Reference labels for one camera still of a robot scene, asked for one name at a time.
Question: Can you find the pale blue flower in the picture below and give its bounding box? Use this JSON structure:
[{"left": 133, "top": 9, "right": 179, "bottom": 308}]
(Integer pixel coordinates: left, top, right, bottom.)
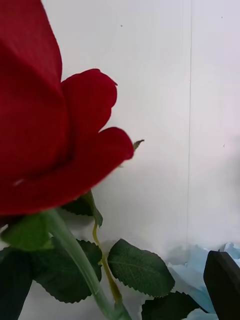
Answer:
[{"left": 166, "top": 241, "right": 240, "bottom": 320}]

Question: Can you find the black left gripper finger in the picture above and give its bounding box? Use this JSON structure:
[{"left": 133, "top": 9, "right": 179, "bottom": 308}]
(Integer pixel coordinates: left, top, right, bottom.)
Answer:
[{"left": 203, "top": 250, "right": 240, "bottom": 320}]

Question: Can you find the red rose with green stem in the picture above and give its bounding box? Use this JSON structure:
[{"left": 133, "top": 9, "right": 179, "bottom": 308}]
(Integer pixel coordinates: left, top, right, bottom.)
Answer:
[{"left": 0, "top": 0, "right": 209, "bottom": 320}]

